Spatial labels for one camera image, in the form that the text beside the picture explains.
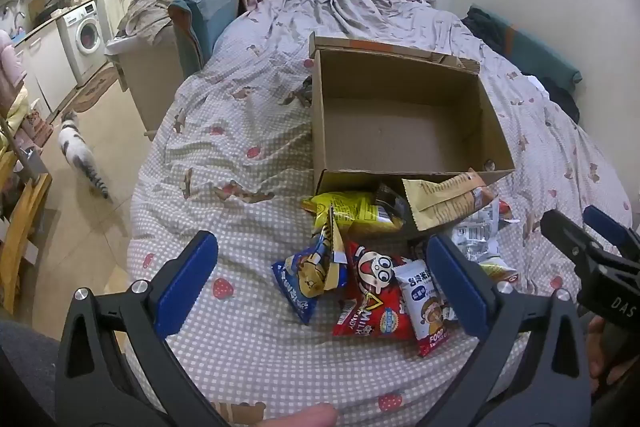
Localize blue cartoon snack packet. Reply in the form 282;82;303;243
271;241;351;326

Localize teal pillow with orange stripe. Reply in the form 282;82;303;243
501;19;584;90

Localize beige storage cabinet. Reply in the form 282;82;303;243
105;34;202;142

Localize person's right hand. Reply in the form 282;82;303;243
586;314;621;395

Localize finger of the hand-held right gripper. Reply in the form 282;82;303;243
540;208;608;270
582;205;640;254

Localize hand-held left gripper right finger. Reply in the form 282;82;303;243
426;234;593;427

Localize person's left hand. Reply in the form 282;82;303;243
260;402;337;427

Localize white grey cat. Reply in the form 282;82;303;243
57;109;112;204

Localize tan snack packet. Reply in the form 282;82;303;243
402;169;497;233

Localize crumpled grey cloth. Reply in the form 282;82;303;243
117;0;177;48

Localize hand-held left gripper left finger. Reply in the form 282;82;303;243
54;230;236;427

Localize brown floor rug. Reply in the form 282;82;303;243
69;62;122;114

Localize pink plush toys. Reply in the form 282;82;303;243
0;29;29;108

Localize silver blue snack packet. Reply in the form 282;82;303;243
450;201;514;264

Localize dark snack packet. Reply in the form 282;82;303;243
375;183;416;228

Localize yellow chip packet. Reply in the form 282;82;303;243
301;190;404;239

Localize wooden chair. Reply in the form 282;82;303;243
0;172;54;314

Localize white washing machine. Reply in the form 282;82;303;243
56;0;114;86

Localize white rice cracker packet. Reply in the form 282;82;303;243
394;259;459;358

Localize bed with checkered cover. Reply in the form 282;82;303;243
122;0;633;427

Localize teal cushion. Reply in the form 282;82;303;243
167;0;242;78

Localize red cartoon candy packet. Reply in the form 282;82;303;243
332;241;417;343

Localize cardboard box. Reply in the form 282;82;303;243
308;32;516;208

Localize white kitchen cabinet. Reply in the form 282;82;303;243
14;24;79;118

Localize dark clothing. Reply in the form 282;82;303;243
460;6;512;54

